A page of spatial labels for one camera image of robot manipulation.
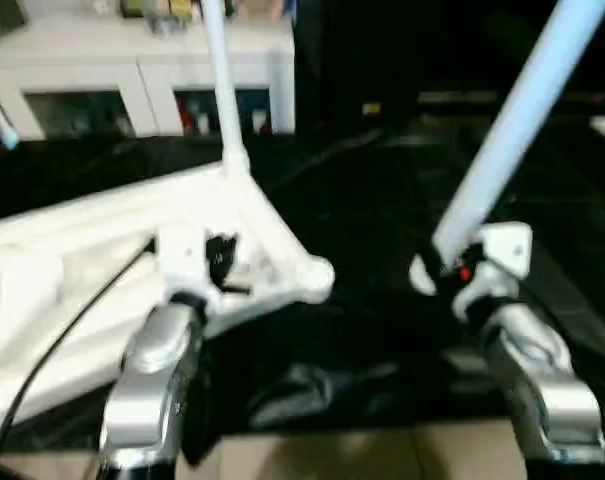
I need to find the white plastic table top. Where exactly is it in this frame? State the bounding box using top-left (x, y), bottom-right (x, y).
top-left (0, 159), bottom-right (337, 426)

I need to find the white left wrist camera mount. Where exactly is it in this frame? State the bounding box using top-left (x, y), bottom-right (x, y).
top-left (154, 224), bottom-right (223, 326)

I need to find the white plastic table leg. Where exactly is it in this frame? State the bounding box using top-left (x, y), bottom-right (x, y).
top-left (409, 0), bottom-right (605, 296)
top-left (201, 0), bottom-right (256, 179)

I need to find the black mat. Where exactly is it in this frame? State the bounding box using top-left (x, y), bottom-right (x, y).
top-left (0, 127), bottom-right (605, 464)

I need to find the red bottle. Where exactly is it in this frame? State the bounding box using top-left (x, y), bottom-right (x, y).
top-left (178, 97), bottom-right (194, 134)

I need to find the white sideboard cabinet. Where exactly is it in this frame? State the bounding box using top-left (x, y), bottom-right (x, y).
top-left (0, 9), bottom-right (297, 141)

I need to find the dark metal bar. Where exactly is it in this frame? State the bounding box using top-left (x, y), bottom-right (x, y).
top-left (416, 89), bottom-right (605, 106)

